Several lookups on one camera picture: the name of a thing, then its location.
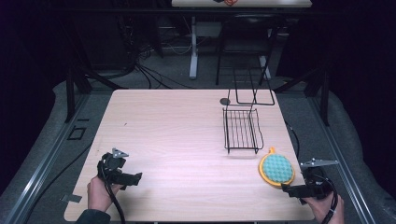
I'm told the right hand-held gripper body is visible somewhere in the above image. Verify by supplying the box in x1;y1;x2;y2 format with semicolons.
299;158;340;201

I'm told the black metal stand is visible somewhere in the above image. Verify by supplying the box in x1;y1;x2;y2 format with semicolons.
60;21;129;124
273;59;332;127

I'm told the black chair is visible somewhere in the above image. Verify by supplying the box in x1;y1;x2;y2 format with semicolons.
215;12;283;87

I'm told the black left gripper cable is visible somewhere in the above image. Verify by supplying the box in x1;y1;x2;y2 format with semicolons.
98;161;127;224

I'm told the orange thing on background table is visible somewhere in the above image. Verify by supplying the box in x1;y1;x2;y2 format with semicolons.
212;0;240;7

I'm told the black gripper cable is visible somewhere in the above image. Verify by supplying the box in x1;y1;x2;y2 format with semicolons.
311;174;340;224
98;161;127;224

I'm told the round yellow and teal sponge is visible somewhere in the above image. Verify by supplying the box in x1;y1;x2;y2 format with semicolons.
258;147;296;190

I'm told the bundle of floor cables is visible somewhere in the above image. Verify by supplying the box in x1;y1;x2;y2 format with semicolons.
118;18;198;91

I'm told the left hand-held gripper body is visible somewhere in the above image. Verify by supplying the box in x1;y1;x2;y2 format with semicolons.
96;147;130;185

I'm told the black floor cable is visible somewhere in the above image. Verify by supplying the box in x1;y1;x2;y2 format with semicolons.
26;141;94;224

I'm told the white background table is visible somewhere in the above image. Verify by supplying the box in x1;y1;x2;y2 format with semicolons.
171;0;313;80

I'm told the black wire rack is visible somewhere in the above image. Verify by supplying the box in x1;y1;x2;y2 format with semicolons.
221;65;276;155

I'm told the person's left hand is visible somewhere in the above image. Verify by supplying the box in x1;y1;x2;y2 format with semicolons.
86;175;124;213

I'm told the person's right hand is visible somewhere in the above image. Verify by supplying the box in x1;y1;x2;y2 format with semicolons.
303;193;346;224

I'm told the aluminium rail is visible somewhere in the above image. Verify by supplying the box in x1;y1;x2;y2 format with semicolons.
306;94;378;224
2;92;92;224

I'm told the grey tape strip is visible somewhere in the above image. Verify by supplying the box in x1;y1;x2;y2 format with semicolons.
60;192;83;204

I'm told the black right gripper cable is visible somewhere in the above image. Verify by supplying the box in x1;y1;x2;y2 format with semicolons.
311;174;340;224

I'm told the thin black cable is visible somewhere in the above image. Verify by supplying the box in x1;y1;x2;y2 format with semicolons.
283;119;301;161

